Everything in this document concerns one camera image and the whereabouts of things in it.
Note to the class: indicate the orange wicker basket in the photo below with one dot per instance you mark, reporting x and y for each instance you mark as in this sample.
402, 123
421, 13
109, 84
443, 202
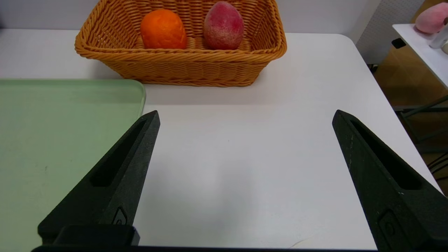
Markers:
182, 66

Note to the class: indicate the red pink peach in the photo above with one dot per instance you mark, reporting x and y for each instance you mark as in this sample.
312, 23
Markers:
224, 26

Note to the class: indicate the small yellow round item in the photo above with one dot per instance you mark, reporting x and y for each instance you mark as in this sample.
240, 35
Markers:
445, 47

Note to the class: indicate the pink plush toy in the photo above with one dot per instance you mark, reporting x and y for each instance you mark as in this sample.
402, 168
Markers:
432, 19

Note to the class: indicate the white side table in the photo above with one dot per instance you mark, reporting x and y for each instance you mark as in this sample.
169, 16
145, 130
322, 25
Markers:
425, 52

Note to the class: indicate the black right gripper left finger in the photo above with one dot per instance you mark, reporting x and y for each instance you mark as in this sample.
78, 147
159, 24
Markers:
115, 175

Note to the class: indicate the white perforated panel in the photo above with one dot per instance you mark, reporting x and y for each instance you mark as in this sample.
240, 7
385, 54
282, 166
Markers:
385, 28

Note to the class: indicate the light green plastic tray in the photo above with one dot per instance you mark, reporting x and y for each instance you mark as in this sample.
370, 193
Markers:
52, 140

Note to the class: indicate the dark metal table frame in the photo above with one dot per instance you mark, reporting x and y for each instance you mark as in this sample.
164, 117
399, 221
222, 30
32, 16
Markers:
425, 126

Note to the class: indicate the small black block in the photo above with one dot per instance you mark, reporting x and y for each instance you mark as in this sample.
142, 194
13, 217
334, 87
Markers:
399, 43

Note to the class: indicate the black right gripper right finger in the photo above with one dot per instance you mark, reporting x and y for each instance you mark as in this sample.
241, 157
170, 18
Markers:
385, 196

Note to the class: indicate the clear plastic bottle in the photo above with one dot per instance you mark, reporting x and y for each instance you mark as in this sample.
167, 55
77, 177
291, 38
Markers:
441, 37

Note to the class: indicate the orange fruit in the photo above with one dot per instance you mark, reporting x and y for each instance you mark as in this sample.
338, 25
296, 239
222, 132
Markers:
162, 29

